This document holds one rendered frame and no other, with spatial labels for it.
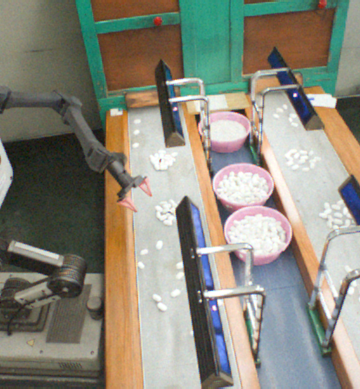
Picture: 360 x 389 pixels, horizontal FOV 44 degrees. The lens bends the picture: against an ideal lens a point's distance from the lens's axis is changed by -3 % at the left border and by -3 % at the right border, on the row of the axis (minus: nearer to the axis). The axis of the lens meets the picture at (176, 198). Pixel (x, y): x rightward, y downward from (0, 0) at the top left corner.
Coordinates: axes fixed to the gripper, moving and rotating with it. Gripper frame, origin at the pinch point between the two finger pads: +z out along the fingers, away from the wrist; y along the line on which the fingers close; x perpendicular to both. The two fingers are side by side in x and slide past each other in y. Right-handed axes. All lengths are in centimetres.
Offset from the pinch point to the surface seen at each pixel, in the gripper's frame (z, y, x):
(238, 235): 34.2, -16.3, 14.1
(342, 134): 42, -98, 28
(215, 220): 25.2, -17.2, 7.6
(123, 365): 29, 53, 12
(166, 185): 7.2, -27.2, -18.1
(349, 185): 30, -26, 64
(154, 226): 13.4, -4.2, -10.5
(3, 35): -115, -80, -131
